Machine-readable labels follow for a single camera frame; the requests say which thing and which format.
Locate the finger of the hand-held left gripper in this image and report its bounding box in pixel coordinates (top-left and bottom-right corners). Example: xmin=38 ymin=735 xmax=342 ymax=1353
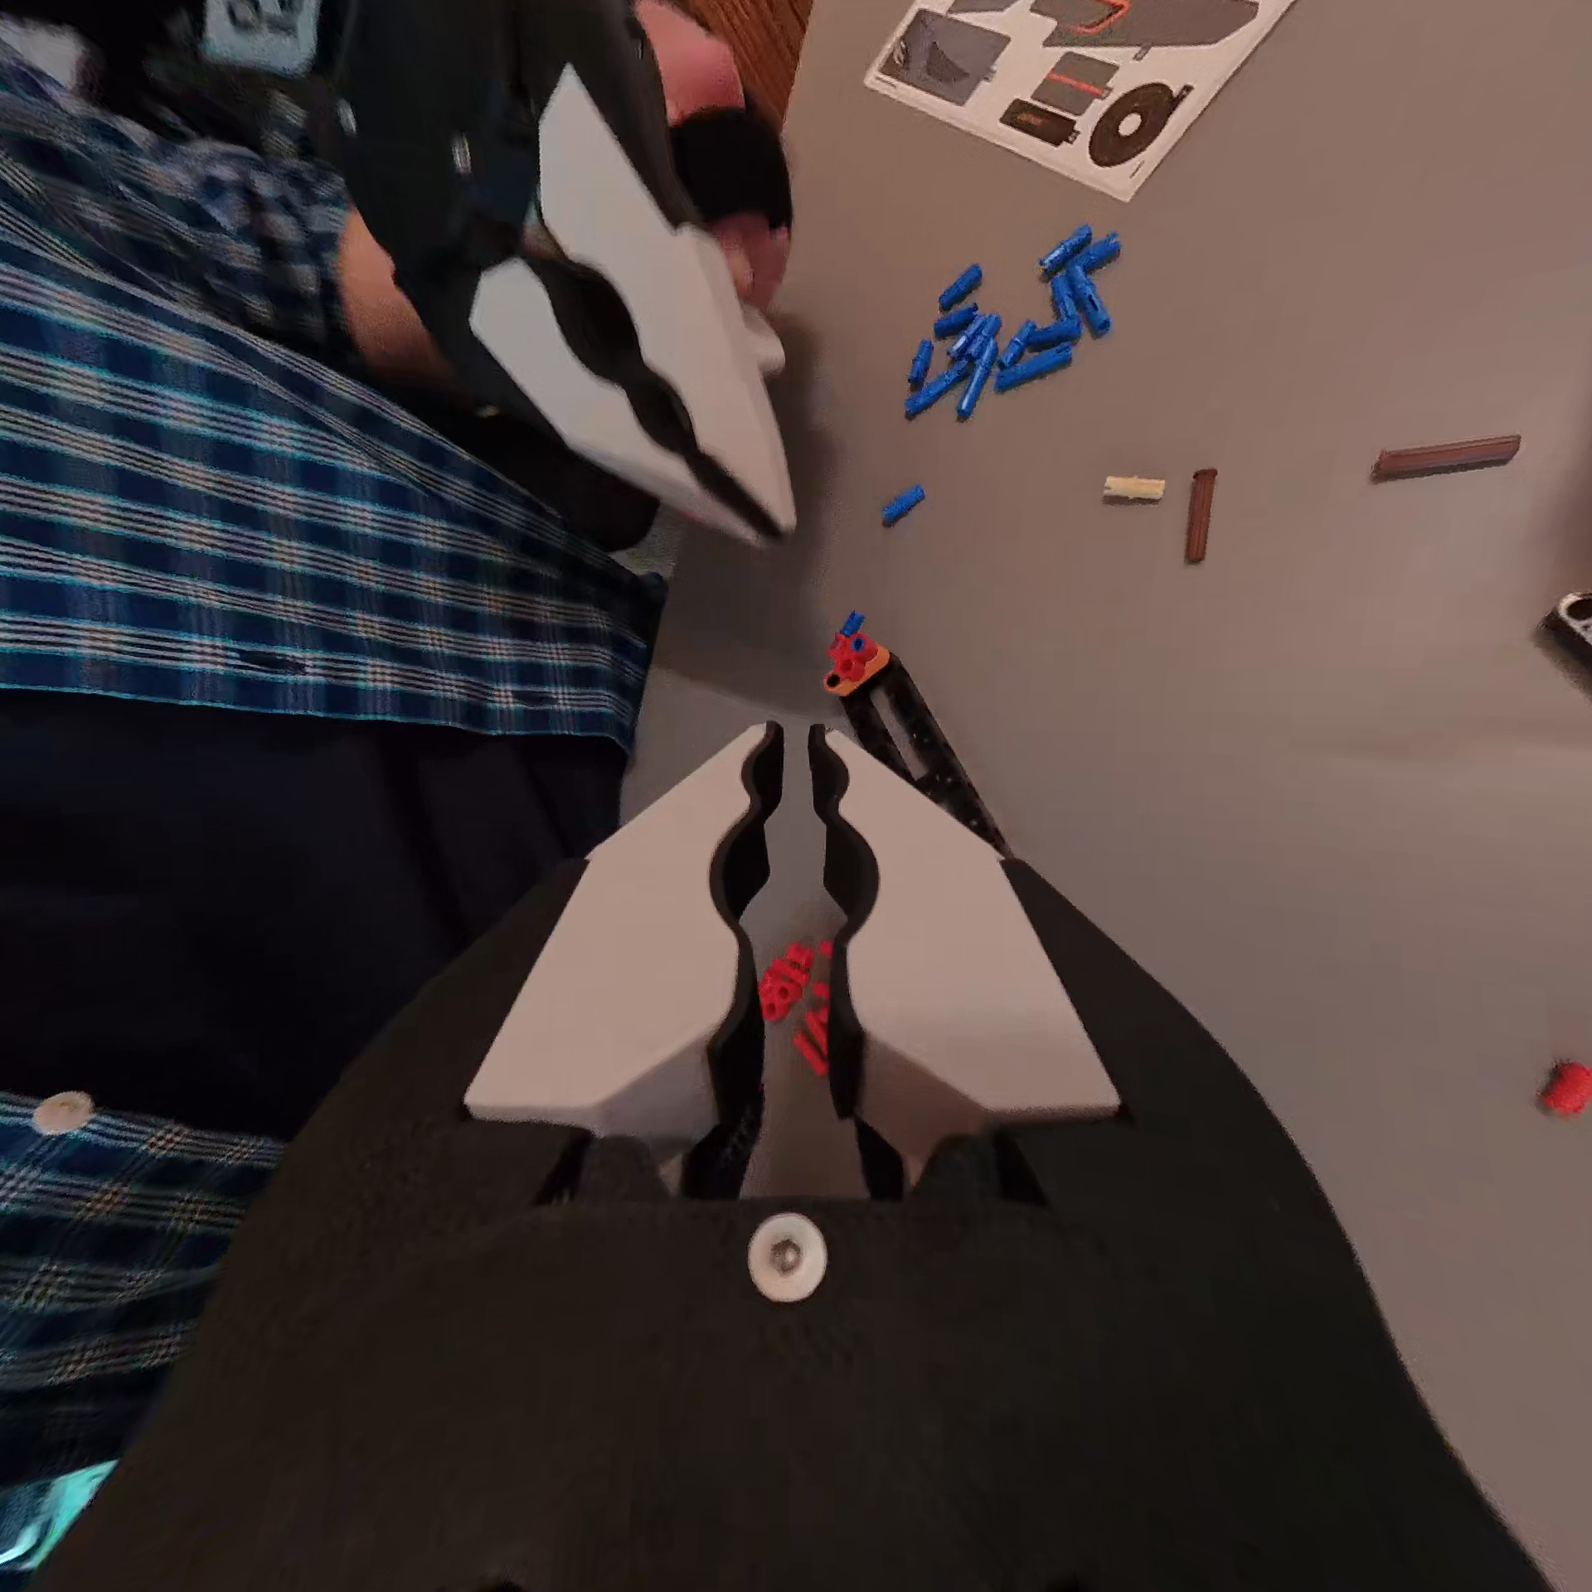
xmin=467 ymin=251 xmax=762 ymax=551
xmin=538 ymin=58 xmax=800 ymax=542

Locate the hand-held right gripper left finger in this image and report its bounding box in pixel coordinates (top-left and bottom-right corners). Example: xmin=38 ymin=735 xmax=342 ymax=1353
xmin=467 ymin=725 xmax=788 ymax=1201

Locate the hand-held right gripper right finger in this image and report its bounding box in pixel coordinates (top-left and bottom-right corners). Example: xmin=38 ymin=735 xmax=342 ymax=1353
xmin=806 ymin=725 xmax=1120 ymax=1201

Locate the wooden post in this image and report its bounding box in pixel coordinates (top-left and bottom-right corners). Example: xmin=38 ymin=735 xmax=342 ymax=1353
xmin=682 ymin=0 xmax=812 ymax=125

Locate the pile of blue pins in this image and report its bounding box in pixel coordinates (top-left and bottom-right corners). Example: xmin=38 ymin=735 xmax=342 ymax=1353
xmin=906 ymin=224 xmax=1120 ymax=421

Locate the person's left hand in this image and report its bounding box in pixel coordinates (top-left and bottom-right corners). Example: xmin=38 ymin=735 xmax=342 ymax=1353
xmin=638 ymin=0 xmax=795 ymax=316

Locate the pile of red pins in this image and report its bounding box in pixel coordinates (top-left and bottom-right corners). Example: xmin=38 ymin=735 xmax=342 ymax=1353
xmin=757 ymin=942 xmax=833 ymax=1079

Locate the sticker sheet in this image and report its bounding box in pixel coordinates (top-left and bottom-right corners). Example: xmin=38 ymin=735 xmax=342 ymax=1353
xmin=865 ymin=0 xmax=1297 ymax=202

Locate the long brown axle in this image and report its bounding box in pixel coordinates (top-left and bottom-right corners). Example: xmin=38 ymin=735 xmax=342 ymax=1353
xmin=1369 ymin=434 xmax=1519 ymax=484

